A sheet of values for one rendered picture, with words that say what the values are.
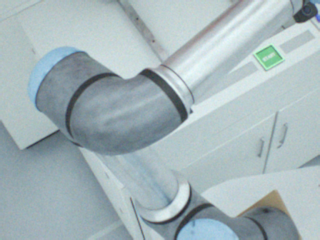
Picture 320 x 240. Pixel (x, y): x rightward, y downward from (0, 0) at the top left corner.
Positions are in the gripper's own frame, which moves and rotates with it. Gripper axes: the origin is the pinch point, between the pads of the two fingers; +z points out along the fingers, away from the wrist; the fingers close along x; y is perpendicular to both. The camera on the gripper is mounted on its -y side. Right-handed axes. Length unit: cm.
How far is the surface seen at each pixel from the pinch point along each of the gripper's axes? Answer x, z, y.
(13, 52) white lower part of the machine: 51, 45, 59
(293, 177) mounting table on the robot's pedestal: 8.4, 28.7, -24.1
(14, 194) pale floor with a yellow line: 76, 111, 47
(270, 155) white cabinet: -3, 69, -4
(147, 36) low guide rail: 18.6, 25.7, 28.7
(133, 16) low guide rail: 18.2, 25.7, 36.7
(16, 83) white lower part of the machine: 55, 60, 58
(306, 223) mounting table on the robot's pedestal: 12.6, 28.6, -35.2
